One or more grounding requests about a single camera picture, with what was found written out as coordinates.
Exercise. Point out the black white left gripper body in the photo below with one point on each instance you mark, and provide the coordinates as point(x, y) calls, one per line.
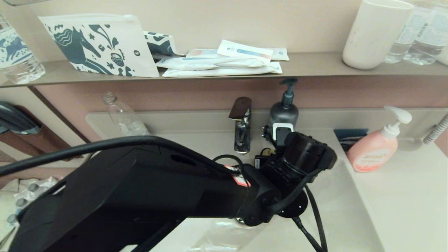
point(281, 134)

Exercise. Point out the chrome faucet with dark lever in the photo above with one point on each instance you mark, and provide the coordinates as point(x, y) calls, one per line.
point(241, 136)

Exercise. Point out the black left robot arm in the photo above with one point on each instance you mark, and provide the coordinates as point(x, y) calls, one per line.
point(140, 203)

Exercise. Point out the white sink basin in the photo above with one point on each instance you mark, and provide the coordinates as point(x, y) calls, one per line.
point(343, 210)

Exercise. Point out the dark grey pump bottle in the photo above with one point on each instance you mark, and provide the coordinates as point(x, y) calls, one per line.
point(284, 112)

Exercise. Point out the dark blue box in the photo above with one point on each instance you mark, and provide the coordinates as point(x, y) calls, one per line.
point(350, 134)

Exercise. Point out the small white square packet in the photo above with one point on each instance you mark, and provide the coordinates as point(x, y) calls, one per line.
point(281, 54)

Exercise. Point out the long white sealed packet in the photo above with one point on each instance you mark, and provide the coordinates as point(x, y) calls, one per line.
point(217, 71)
point(196, 63)

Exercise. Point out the pink soap pump bottle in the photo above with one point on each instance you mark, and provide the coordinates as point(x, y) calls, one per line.
point(371, 150)

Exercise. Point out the white packet with blue toothbrush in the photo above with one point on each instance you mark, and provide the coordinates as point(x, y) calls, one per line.
point(245, 51)

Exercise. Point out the white packet with orange print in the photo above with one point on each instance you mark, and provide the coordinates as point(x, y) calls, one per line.
point(203, 53)

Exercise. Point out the tall white cup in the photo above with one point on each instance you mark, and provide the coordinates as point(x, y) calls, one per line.
point(375, 35)

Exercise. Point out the small white blue printed pouch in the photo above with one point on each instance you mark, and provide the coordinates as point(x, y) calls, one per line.
point(161, 44)

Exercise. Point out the clear water bottle white label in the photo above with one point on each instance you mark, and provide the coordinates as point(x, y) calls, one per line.
point(431, 35)
point(406, 38)

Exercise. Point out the empty clear plastic bottle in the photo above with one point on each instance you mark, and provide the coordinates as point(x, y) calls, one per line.
point(124, 119)

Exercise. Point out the white pouch with horse print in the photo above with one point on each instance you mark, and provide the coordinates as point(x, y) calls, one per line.
point(104, 45)

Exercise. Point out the brown hanging holder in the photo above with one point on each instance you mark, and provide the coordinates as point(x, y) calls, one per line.
point(45, 140)

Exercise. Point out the plastic wrapped water bottle pack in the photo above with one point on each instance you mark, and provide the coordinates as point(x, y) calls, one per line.
point(28, 192)

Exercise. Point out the dark grey hair dryer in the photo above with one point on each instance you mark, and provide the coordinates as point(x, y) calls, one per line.
point(14, 119)

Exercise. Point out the water bottle with horse label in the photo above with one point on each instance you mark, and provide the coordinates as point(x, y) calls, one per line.
point(16, 52)

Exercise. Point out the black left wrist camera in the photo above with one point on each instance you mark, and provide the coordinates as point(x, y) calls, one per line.
point(261, 161)

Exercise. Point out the brown wall shelf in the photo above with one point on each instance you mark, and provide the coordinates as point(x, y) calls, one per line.
point(315, 65)

